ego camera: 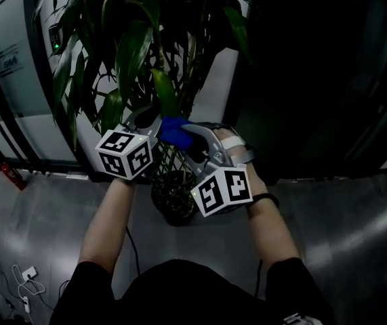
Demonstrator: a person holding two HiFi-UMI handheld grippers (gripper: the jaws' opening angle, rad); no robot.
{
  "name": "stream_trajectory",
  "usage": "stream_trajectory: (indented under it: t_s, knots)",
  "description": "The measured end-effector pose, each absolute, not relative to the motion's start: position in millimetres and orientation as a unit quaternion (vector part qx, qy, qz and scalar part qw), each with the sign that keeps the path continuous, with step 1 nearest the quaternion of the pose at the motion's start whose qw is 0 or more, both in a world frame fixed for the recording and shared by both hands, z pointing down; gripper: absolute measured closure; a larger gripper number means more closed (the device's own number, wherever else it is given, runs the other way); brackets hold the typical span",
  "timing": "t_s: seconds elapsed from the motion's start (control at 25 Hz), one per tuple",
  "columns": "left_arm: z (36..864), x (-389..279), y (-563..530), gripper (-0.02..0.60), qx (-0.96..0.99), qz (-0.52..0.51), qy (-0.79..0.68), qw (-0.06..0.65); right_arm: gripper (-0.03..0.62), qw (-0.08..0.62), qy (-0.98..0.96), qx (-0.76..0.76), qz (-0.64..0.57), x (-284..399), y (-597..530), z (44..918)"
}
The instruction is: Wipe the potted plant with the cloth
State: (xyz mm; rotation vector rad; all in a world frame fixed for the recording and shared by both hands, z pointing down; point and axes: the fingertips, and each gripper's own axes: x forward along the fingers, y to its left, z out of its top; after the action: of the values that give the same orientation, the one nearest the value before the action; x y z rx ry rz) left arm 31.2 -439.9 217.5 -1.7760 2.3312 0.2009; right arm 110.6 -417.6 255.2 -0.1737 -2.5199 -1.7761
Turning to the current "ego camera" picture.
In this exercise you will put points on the blue cloth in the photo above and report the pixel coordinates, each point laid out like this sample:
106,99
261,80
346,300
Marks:
176,132

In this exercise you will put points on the person's right hand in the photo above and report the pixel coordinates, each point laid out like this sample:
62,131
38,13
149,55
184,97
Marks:
234,149

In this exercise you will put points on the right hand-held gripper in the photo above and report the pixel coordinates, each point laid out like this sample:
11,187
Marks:
222,190

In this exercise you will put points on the green potted plant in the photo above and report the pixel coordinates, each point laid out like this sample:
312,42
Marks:
135,56

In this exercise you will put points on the person's black shirt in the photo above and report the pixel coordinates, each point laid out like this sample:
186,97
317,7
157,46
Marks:
193,295

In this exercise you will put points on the wall access keypad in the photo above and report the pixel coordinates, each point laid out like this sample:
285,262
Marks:
55,37

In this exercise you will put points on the red fire extinguisher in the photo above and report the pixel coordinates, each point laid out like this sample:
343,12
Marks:
13,176

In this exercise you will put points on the white power strip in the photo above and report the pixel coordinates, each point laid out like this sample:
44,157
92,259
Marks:
26,305

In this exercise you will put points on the person's left forearm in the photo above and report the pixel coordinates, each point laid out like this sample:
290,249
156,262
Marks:
106,225

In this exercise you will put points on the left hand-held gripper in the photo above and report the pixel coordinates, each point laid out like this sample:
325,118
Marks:
122,154

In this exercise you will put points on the glass door with black frame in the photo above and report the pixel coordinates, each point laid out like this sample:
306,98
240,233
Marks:
13,73

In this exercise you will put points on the black wristband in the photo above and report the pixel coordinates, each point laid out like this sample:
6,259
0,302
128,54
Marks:
267,197

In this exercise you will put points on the white charger adapter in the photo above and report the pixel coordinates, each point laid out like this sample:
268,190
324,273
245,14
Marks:
30,272

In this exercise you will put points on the person's right forearm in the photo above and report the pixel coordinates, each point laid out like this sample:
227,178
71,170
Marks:
271,229

